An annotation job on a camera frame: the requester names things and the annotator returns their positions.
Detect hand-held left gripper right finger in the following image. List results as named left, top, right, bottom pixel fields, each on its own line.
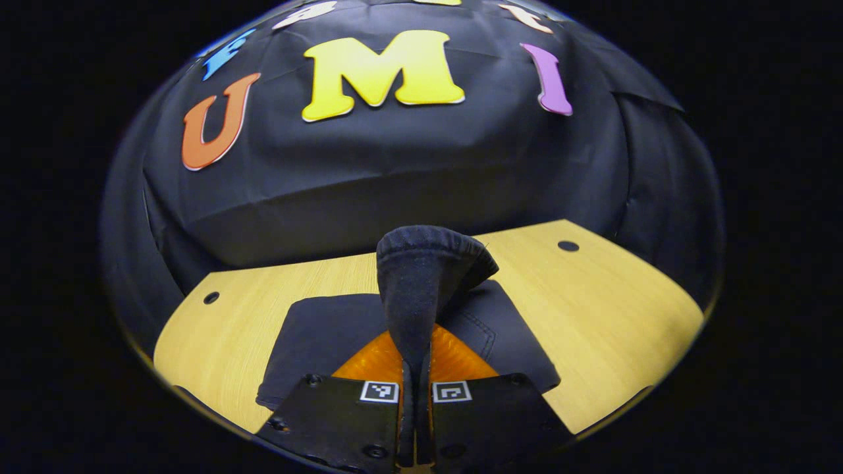
left=419, top=325, right=575, bottom=473

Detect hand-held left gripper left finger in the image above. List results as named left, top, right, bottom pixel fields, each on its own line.
left=254, top=329, right=418, bottom=473

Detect black jeans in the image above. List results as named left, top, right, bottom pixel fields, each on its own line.
left=256, top=225, right=562, bottom=412

